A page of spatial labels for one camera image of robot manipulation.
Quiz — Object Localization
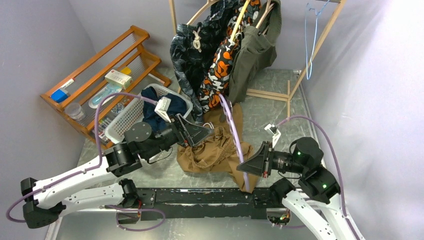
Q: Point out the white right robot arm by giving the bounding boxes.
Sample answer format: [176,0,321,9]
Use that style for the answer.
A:
[237,137,364,240]

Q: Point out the white medicine box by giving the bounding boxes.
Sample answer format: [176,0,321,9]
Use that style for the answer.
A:
[104,69,133,90]

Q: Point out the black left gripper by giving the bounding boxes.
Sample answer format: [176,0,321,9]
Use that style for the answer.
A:
[142,112,213,160]

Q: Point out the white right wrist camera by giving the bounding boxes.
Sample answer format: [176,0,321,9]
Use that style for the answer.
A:
[264,123,282,148]

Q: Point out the orange camo shorts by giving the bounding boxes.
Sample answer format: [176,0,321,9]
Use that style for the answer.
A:
[197,0,261,113]

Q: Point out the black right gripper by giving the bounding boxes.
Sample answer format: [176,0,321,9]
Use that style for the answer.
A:
[237,140,307,177]

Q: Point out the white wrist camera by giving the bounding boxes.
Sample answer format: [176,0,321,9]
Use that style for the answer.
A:
[264,123,282,148]
[154,96,172,123]

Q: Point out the orange wooden shelf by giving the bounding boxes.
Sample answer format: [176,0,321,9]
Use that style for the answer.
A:
[40,25,172,142]

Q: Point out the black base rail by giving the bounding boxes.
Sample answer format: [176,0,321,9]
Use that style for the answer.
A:
[117,187,286,220]

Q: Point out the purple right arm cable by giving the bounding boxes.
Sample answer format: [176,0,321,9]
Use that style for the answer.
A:
[276,114,362,240]

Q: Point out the olive green shorts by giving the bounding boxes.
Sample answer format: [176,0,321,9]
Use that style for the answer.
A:
[227,0,282,104]

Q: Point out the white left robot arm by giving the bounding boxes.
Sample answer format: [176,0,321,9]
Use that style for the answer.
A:
[21,114,213,229]

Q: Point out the wooden clothes rack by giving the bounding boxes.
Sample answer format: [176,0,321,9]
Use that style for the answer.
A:
[168,0,348,117]

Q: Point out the dark patterned shorts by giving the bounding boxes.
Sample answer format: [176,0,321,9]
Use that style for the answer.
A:
[170,0,240,124]

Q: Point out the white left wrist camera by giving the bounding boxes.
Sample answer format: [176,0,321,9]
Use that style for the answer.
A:
[154,96,172,123]

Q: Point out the blue box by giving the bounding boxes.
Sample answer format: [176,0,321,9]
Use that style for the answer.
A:
[50,88,71,103]

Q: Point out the light blue wire hanger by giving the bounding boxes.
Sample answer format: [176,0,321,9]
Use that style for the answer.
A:
[304,0,330,80]

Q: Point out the blue blister pack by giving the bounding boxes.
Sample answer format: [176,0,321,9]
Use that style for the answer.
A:
[88,83,123,109]

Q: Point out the marker pen set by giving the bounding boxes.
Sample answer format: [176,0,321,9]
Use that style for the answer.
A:
[98,116,112,141]

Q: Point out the clear plastic cup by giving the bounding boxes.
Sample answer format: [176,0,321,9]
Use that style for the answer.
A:
[64,102,86,121]

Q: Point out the navy blue shorts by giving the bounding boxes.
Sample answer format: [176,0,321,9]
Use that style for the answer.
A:
[141,86,187,132]

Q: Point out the tan khaki shorts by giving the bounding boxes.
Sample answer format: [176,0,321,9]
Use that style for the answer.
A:
[176,107,259,193]

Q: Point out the wooden hanger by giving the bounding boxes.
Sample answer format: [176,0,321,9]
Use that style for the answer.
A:
[255,0,274,29]

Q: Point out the cream yellow hanger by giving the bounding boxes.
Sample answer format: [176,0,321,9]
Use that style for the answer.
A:
[229,0,250,43]

